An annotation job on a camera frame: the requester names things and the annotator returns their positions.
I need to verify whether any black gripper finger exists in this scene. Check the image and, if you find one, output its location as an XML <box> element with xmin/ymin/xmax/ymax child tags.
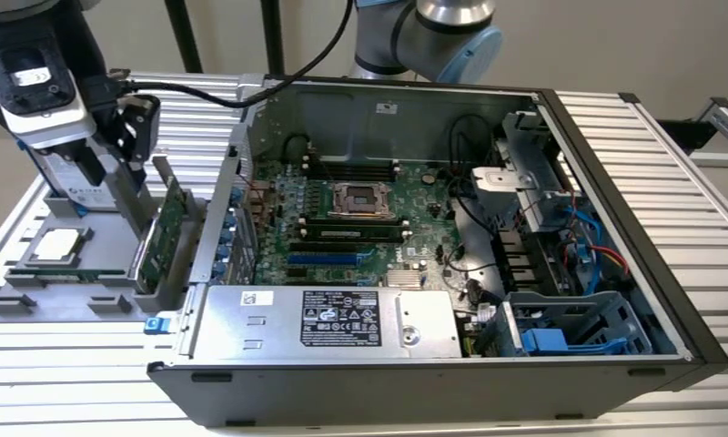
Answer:
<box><xmin>72</xmin><ymin>144</ymin><xmax>107</xmax><ymax>188</ymax></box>
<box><xmin>119</xmin><ymin>94</ymin><xmax>162</xmax><ymax>183</ymax></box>

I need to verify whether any green graphics card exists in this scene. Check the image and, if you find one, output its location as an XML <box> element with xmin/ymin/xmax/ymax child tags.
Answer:
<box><xmin>128</xmin><ymin>154</ymin><xmax>196</xmax><ymax>295</ymax></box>

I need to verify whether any hard disk in blue carrier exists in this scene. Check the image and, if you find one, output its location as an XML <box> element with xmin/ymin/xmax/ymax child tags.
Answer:
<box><xmin>15</xmin><ymin>136</ymin><xmax>136</xmax><ymax>215</ymax></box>

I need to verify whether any black stand pole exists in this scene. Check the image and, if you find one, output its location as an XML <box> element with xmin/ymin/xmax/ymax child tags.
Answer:
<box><xmin>166</xmin><ymin>0</ymin><xmax>206</xmax><ymax>74</ymax></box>
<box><xmin>260</xmin><ymin>0</ymin><xmax>288</xmax><ymax>76</ymax></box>

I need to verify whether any silver CPU chip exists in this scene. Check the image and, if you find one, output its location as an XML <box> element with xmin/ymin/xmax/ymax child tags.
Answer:
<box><xmin>27</xmin><ymin>227</ymin><xmax>92</xmax><ymax>268</ymax></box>

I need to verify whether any grey parts rack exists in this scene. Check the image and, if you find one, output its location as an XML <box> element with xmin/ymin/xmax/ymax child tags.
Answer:
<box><xmin>0</xmin><ymin>154</ymin><xmax>211</xmax><ymax>324</ymax></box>

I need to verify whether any green RAM stick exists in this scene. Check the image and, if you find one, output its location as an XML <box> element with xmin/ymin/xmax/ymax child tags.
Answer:
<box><xmin>8</xmin><ymin>268</ymin><xmax>127</xmax><ymax>279</ymax></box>

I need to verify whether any CPU socket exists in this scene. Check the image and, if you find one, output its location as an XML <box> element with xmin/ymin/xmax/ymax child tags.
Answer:
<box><xmin>331</xmin><ymin>180</ymin><xmax>390</xmax><ymax>215</ymax></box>

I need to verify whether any black expansion slot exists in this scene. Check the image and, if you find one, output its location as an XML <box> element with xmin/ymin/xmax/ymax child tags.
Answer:
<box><xmin>288</xmin><ymin>240</ymin><xmax>372</xmax><ymax>254</ymax></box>

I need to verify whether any blue expansion slot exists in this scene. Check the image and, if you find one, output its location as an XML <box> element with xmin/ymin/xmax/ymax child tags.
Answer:
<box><xmin>287</xmin><ymin>252</ymin><xmax>367</xmax><ymax>268</ymax></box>

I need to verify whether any silver power supply unit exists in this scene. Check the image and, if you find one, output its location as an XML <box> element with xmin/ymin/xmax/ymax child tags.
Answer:
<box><xmin>191</xmin><ymin>285</ymin><xmax>463</xmax><ymax>361</ymax></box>

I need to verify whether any green motherboard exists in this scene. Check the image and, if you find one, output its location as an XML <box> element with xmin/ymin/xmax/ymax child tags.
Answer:
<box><xmin>251</xmin><ymin>158</ymin><xmax>463</xmax><ymax>292</ymax></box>

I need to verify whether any silver finned heatsink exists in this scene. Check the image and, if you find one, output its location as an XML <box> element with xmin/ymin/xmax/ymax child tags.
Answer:
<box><xmin>386</xmin><ymin>269</ymin><xmax>426</xmax><ymax>289</ymax></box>

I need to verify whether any metal drive cage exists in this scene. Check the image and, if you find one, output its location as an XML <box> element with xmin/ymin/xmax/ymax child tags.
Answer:
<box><xmin>470</xmin><ymin>111</ymin><xmax>585</xmax><ymax>233</ymax></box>

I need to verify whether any open grey PC case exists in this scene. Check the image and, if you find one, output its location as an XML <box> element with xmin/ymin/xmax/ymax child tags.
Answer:
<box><xmin>147</xmin><ymin>75</ymin><xmax>728</xmax><ymax>429</ymax></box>

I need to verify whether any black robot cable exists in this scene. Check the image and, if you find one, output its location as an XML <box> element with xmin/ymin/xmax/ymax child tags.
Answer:
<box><xmin>106</xmin><ymin>0</ymin><xmax>358</xmax><ymax>109</ymax></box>

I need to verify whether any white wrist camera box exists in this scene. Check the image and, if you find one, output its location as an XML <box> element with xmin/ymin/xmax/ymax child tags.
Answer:
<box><xmin>0</xmin><ymin>34</ymin><xmax>98</xmax><ymax>149</ymax></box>

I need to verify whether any blue data wire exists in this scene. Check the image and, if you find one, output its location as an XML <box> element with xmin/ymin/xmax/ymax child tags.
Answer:
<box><xmin>563</xmin><ymin>203</ymin><xmax>606</xmax><ymax>300</ymax></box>

